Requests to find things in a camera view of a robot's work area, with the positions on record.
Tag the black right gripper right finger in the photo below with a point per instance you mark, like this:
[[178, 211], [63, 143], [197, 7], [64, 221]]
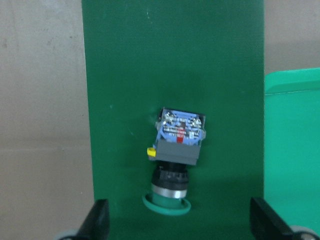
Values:
[[265, 223]]

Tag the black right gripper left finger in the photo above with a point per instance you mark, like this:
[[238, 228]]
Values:
[[96, 225]]

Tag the green push button switch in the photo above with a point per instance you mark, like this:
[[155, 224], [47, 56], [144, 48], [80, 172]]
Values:
[[177, 145]]

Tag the green plastic tray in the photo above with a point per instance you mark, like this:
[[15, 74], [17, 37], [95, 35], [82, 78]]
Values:
[[292, 146]]

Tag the green conveyor belt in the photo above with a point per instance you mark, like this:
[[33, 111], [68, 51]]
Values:
[[202, 56]]

